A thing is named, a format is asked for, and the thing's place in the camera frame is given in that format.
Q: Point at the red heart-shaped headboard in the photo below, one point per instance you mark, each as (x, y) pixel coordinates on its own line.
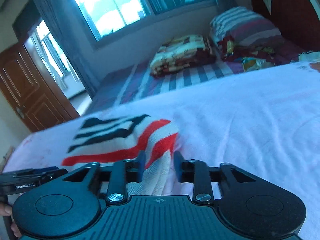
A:
(297, 20)

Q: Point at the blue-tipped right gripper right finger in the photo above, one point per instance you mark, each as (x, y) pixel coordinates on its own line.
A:
(202, 176)

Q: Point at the blue-grey left curtain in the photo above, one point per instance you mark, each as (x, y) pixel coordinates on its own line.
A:
(57, 16)

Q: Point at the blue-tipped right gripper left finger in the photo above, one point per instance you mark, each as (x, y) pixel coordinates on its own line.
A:
(110, 182)

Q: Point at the metal door handle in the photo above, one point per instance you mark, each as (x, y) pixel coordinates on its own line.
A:
(21, 111)

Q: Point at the striped purple bed sheet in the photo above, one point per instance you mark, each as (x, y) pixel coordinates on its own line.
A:
(135, 82)

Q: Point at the pink floral bed quilt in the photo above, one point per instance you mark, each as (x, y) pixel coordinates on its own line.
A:
(265, 122)

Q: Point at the striped cat sweater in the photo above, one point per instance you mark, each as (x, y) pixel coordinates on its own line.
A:
(110, 140)

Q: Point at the folded cartoon blanket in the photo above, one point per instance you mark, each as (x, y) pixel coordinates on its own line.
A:
(180, 53)

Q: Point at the red patterned cloth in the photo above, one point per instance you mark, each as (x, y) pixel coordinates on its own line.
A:
(251, 58)

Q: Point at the brown wooden door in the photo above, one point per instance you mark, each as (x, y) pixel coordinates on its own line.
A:
(22, 84)

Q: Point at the striped pillow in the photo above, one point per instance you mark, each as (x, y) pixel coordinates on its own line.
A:
(247, 28)

